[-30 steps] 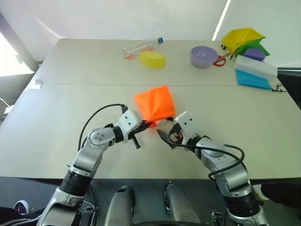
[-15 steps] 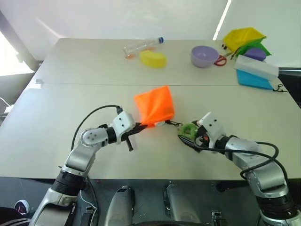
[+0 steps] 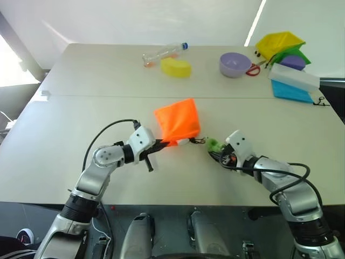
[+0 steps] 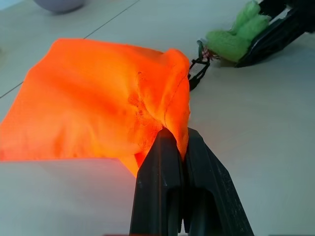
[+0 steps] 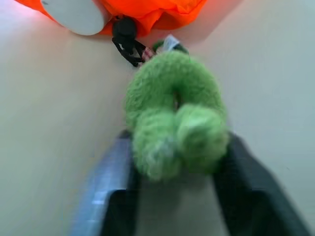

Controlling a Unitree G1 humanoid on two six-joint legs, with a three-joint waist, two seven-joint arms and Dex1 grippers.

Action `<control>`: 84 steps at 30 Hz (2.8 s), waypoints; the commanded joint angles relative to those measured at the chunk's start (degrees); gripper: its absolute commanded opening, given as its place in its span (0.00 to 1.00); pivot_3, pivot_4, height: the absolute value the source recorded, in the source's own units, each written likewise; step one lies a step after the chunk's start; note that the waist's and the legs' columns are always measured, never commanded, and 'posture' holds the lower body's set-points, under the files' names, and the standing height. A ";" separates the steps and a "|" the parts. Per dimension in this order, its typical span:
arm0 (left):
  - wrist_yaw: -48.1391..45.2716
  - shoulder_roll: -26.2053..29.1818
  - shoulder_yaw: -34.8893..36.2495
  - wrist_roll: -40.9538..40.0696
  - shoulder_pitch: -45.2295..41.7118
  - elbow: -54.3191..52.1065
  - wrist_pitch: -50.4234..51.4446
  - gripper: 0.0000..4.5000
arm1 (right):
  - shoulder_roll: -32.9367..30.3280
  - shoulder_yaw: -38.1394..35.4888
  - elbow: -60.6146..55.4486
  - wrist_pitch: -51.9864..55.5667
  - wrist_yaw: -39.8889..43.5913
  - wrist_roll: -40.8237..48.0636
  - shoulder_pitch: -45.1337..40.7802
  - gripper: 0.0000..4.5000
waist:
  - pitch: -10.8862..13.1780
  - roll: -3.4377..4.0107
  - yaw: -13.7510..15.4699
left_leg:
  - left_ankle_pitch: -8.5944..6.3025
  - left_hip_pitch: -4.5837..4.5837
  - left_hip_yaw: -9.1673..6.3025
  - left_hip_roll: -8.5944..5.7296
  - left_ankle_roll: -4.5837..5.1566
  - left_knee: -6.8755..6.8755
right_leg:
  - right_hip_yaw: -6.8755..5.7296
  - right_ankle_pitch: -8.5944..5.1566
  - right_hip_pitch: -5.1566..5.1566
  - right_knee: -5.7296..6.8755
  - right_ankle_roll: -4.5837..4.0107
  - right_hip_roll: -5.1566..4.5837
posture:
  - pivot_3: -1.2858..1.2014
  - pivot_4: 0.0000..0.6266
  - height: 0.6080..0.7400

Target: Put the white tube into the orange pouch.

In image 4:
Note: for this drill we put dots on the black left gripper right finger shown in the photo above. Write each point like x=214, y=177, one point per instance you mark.
x=211, y=186

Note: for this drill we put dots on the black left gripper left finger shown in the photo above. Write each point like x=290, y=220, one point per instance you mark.
x=157, y=186

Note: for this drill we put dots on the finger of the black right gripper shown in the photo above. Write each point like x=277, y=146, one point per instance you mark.
x=275, y=39
x=278, y=6

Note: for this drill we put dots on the green fuzzy object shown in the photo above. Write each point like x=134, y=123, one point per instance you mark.
x=236, y=37

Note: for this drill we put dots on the orange fabric pouch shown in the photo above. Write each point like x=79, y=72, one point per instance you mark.
x=98, y=103

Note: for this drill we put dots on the grey round bowl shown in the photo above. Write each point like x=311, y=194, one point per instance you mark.
x=59, y=5

